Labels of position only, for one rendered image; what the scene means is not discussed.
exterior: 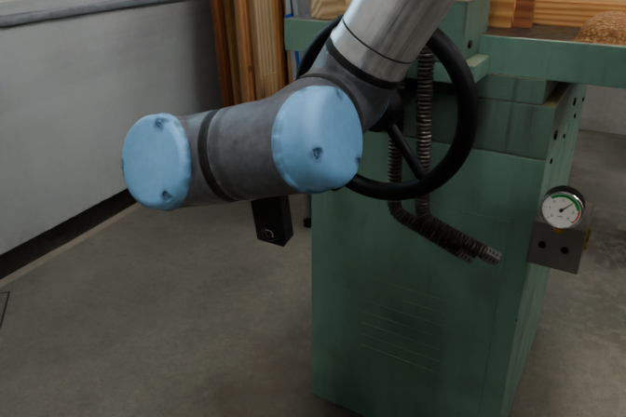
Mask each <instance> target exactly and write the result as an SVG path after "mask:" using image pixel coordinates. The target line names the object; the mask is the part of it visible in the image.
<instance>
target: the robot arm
mask: <svg viewBox="0 0 626 417"><path fill-rule="evenodd" d="M454 2H455V0H352V1H351V3H350V5H349V6H348V8H347V11H346V12H345V14H344V16H343V18H342V19H341V20H340V22H339V24H338V25H337V26H336V27H335V28H333V30H332V32H331V34H330V35H329V37H328V39H327V40H326V42H325V44H324V45H323V47H322V49H321V51H320V53H319V55H318V57H317V58H316V59H315V61H314V63H313V65H312V66H311V68H310V69H309V71H308V72H307V73H305V74H303V75H302V76H300V77H299V78H297V79H296V80H294V81H293V82H292V83H290V85H288V86H286V87H284V88H283V89H281V90H280V91H278V92H277V93H275V94H273V95H272V96H270V97H267V98H264V99H261V100H258V101H250V102H246V103H242V104H237V105H233V106H228V107H225V108H222V109H216V110H211V111H208V112H203V113H199V114H191V115H185V116H173V115H171V114H167V113H160V114H150V115H147V116H145V117H143V118H141V119H140V120H138V121H137V122H136V123H135V124H134V125H133V126H132V128H131V129H130V130H129V133H128V135H127V137H126V139H125V141H124V144H123V149H122V156H121V163H122V167H121V168H122V170H123V177H124V181H125V183H126V185H127V187H128V189H129V192H130V193H131V195H132V196H133V197H134V198H135V199H136V200H137V201H138V202H139V203H140V204H141V205H143V206H145V207H147V208H149V209H161V210H164V211H172V210H175V209H178V208H188V207H197V206H207V205H215V204H224V203H236V202H245V201H251V205H252V215H253V219H254V224H255V230H256V234H257V238H258V239H259V240H262V241H265V242H268V243H271V244H274V245H278V246H281V247H284V246H285V245H286V244H287V242H288V241H289V240H290V239H291V237H292V236H293V224H292V217H291V210H290V203H289V197H288V195H296V194H313V195H314V194H320V193H324V192H327V191H329V190H331V189H335V188H339V187H341V186H344V185H345V184H347V183H348V182H350V181H351V179H352V178H353V177H354V176H355V174H356V172H357V170H358V168H359V167H358V165H359V162H360V161H361V155H362V135H363V134H364V133H365V132H366V131H367V130H368V129H369V128H371V127H372V126H373V125H374V124H375V123H377V121H378V120H379V119H380V118H381V117H382V115H383V114H384V112H385V111H386V109H387V107H388V103H389V100H390V98H391V97H392V95H393V94H394V92H395V91H396V89H397V88H398V87H399V85H400V84H401V82H402V80H403V79H404V78H405V76H406V72H407V70H408V69H409V67H410V66H411V65H412V63H413V62H414V60H415V58H416V57H417V55H418V54H419V53H420V51H421V50H422V48H423V47H424V45H425V44H426V43H427V42H428V40H429V39H430V37H431V36H432V34H433V33H434V31H435V30H436V28H437V27H438V26H439V24H440V23H441V21H442V19H443V18H444V16H445V15H446V14H447V12H448V11H449V9H450V8H451V6H452V5H453V3H454Z"/></svg>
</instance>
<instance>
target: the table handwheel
mask: <svg viewBox="0 0 626 417"><path fill-rule="evenodd" d="M343 16H344V14H343V15H341V16H339V17H338V18H336V19H334V20H332V21H331V22H329V23H328V24H327V25H325V26H324V27H323V28H322V29H321V30H320V31H319V32H318V33H317V34H316V35H315V37H314V38H313V39H312V41H311V42H310V43H309V45H308V47H307V48H306V51H305V53H304V55H303V57H302V59H301V61H300V64H299V67H298V70H297V74H296V78H295V80H296V79H297V78H299V77H300V76H302V75H303V74H305V73H307V72H308V71H309V69H310V68H311V66H312V65H313V63H314V61H315V59H316V58H317V57H318V55H319V53H320V51H321V49H322V47H323V45H324V44H325V42H326V40H327V39H328V37H329V35H330V34H331V32H332V30H333V28H335V27H336V26H337V25H338V24H339V22H340V20H341V19H342V18H343ZM425 46H427V47H428V48H429V49H430V50H431V51H432V52H433V53H434V54H435V55H436V57H437V58H438V59H439V60H440V62H441V63H442V65H443V66H444V68H445V70H446V72H447V73H448V74H449V76H450V79H451V81H452V84H453V87H454V90H455V93H456V102H457V124H456V133H455V136H454V138H453V141H452V144H451V146H450V148H449V150H448V151H447V153H446V155H445V156H444V157H443V159H442V160H441V162H440V163H439V164H438V165H437V166H436V167H435V168H433V169H432V170H431V171H429V172H428V173H427V172H426V171H425V170H424V168H423V167H422V165H421V164H420V162H419V161H418V159H417V158H416V156H415V154H414V153H413V151H412V150H411V148H410V146H409V145H408V143H407V141H406V140H405V138H404V137H403V135H402V134H401V131H400V130H399V128H398V126H397V125H396V122H397V121H398V120H399V119H400V118H401V115H402V112H403V107H405V106H406V105H408V104H410V103H411V102H413V101H415V100H416V99H417V95H416V94H417V93H418V92H417V89H418V87H417V85H418V84H417V80H418V79H413V78H408V79H407V80H405V83H406V84H405V86H406V88H405V89H396V91H395V92H394V94H393V95H392V97H391V98H390V100H389V103H388V107H387V109H386V111H385V112H384V114H383V115H382V117H381V118H380V119H379V120H378V121H377V123H375V124H374V125H373V126H372V127H371V128H369V129H368V130H369V131H372V132H381V131H383V130H386V132H387V133H388V135H389V137H390V138H391V139H392V140H393V142H394V143H395V145H396V146H397V148H398V149H399V151H400V152H401V154H402V156H403V158H404V159H405V161H406V162H407V164H408V166H409V167H410V169H411V171H412V172H413V173H414V175H415V177H416V179H413V180H410V181H407V182H378V181H374V180H371V179H368V178H365V177H363V176H361V175H360V174H358V173H356V174H355V176H354V177H353V178H352V179H351V181H350V182H348V183H347V184H345V185H344V186H345V187H346V188H348V189H350V190H351V191H353V192H356V193H358V194H360V195H364V196H368V197H371V198H374V199H379V200H387V201H400V200H408V199H413V198H417V197H420V196H423V195H427V194H429V193H431V192H433V191H435V190H437V189H438V188H440V187H441V186H443V185H444V184H445V183H447V182H448V181H449V180H450V179H451V178H452V177H453V176H454V175H455V174H456V173H457V172H458V171H459V170H460V168H461V167H462V165H463V164H464V162H465V161H466V159H467V158H468V156H469V154H470V151H471V148H472V146H473V143H474V141H475V137H476V133H477V129H478V123H479V101H478V94H477V89H476V86H475V82H474V79H473V76H472V73H471V70H470V68H469V66H468V64H467V62H466V60H465V58H464V56H463V55H462V53H461V52H460V50H459V49H458V47H457V46H456V45H455V43H454V42H453V41H452V40H451V39H450V38H449V37H448V36H447V35H446V34H445V33H444V32H443V31H442V30H441V29H440V28H438V27H437V28H436V30H435V31H434V33H433V34H432V36H431V37H430V39H429V40H428V42H427V43H426V44H425ZM394 123H395V124H394Z"/></svg>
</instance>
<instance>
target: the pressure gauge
mask: <svg viewBox="0 0 626 417"><path fill-rule="evenodd" d="M574 202H575V203H574ZM572 203H573V204H572ZM571 204H572V205H571ZM569 205H571V206H569ZM567 206H569V207H568V208H566V207H567ZM585 206H586V205H585V199H584V197H583V195H582V194H581V193H580V192H579V191H578V190H576V189H575V188H573V187H570V186H565V185H560V186H555V187H553V188H551V189H550V190H549V191H548V192H547V193H546V194H545V195H544V198H543V199H542V200H541V202H540V205H539V212H540V215H541V217H542V219H543V220H544V221H545V222H546V223H547V224H548V225H550V226H552V227H553V231H554V232H555V233H558V234H561V233H563V232H564V230H565V229H569V228H572V227H575V226H576V225H578V224H579V223H580V222H581V220H582V218H583V215H584V210H585ZM564 208H566V209H564ZM560 209H564V210H563V212H560V211H559V210H560Z"/></svg>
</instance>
